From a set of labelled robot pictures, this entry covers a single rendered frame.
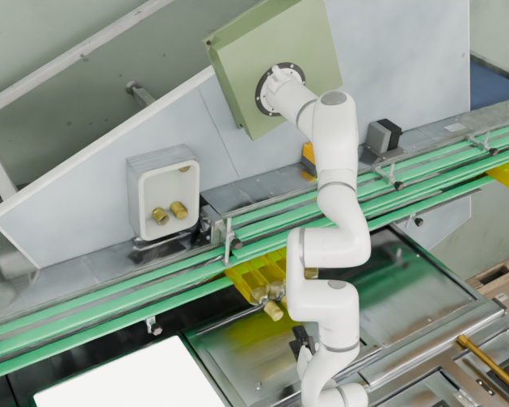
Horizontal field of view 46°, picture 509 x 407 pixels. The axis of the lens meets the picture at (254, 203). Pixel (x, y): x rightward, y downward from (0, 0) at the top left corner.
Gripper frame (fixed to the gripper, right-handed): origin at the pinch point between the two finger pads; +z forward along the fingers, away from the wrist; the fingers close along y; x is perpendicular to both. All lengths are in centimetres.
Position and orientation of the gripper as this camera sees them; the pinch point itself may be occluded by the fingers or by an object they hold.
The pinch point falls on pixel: (297, 339)
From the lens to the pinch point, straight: 159.6
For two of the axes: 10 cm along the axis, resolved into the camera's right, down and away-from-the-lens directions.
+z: -3.1, -5.9, 7.5
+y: 1.0, -8.0, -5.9
